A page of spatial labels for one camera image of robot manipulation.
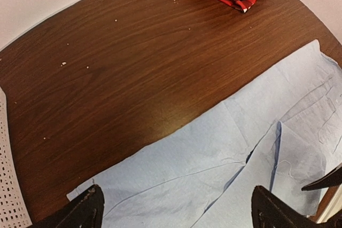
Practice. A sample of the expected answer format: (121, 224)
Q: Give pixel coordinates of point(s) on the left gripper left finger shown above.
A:
(86, 210)

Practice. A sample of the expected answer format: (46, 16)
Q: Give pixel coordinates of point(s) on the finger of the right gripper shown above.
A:
(333, 178)

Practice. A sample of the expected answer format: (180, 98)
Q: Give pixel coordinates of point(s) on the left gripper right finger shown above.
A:
(269, 211)

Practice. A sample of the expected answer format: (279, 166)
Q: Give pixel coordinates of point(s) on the light blue long sleeve shirt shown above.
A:
(281, 131)

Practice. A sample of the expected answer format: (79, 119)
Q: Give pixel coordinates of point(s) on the white plastic laundry basket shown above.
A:
(13, 209)

